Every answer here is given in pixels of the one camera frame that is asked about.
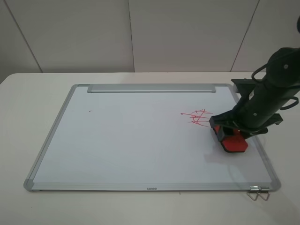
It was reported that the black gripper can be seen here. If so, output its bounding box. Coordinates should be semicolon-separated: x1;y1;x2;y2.
209;85;298;142

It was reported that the red whiteboard eraser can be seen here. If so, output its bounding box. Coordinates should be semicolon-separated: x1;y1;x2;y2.
213;126;248;153

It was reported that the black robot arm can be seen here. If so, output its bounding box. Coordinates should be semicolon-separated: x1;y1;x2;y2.
210;47;300;142

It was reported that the white aluminium-framed whiteboard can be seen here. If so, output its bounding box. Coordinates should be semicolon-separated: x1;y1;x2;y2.
23;84;281;192

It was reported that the left metal hanging clip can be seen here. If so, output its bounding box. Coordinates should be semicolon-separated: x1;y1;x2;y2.
247;186;260;201

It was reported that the metal hanging clip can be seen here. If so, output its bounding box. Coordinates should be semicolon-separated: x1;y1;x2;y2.
257;187;270;201
247;186;260;201

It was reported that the right metal hanging clip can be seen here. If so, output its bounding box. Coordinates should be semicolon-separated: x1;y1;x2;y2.
257;187;270;201

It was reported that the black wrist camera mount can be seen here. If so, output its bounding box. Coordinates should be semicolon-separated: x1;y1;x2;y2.
231;79;256;98

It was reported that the black cable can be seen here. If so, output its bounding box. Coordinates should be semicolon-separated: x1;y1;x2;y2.
231;64;300;133

